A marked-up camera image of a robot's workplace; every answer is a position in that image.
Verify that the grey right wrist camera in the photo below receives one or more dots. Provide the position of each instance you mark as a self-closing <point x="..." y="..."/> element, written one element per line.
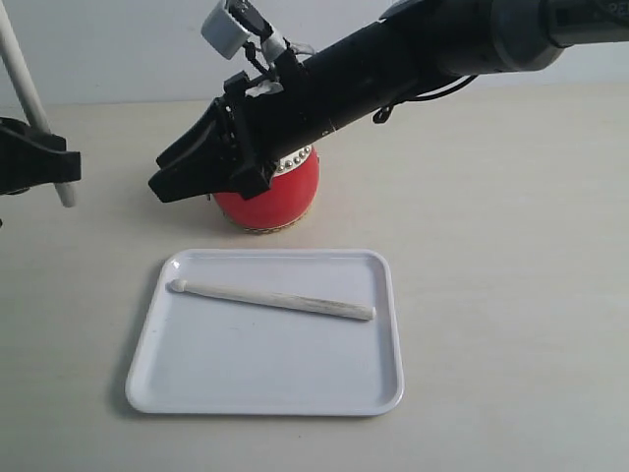
<point x="231" y="24"/>

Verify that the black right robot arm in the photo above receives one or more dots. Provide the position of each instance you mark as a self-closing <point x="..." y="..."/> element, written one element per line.
<point x="415" y="51"/>

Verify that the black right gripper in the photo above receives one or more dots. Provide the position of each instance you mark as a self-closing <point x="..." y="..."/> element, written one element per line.
<point x="242" y="141"/>

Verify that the white drumstick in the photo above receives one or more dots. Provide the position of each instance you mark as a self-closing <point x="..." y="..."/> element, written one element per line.
<point x="276" y="300"/>
<point x="26" y="92"/>

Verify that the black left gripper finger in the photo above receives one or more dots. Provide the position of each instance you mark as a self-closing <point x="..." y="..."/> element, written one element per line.
<point x="30" y="158"/>

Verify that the white rectangular plastic tray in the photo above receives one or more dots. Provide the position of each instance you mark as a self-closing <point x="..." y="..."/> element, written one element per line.
<point x="209" y="357"/>

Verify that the small red drum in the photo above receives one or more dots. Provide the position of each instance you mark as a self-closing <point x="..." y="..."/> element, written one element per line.
<point x="293" y="190"/>

